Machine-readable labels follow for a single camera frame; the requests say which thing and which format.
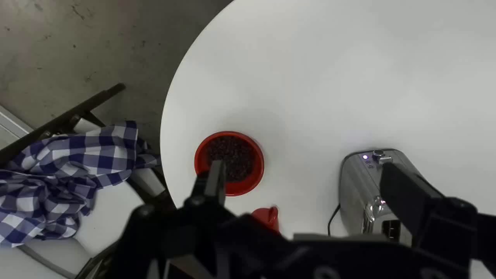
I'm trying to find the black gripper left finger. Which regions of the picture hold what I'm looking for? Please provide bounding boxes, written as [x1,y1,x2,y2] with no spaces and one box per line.
[201,157,229,207]

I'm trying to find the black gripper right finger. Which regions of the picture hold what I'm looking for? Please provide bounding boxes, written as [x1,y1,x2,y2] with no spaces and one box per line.
[377,161,446,252]

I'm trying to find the silver two-slot toaster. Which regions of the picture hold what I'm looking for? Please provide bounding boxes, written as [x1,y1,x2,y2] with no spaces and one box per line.
[337,147,415,244]

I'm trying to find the red round bowl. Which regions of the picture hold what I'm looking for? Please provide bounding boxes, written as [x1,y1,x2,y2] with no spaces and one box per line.
[191,130,266,198]

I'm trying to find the dark coffee beans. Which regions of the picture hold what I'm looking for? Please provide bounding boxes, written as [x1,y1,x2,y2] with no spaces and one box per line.
[205,134,257,184]

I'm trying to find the small red object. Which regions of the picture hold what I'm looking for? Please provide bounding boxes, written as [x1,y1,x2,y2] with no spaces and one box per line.
[250,204,281,235]

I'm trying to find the blue white checkered cloth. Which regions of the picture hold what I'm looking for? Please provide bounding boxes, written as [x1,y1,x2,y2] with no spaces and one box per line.
[0,119,159,247]

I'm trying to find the black toaster power cable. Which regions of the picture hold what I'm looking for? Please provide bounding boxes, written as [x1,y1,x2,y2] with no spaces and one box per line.
[325,202,342,236]

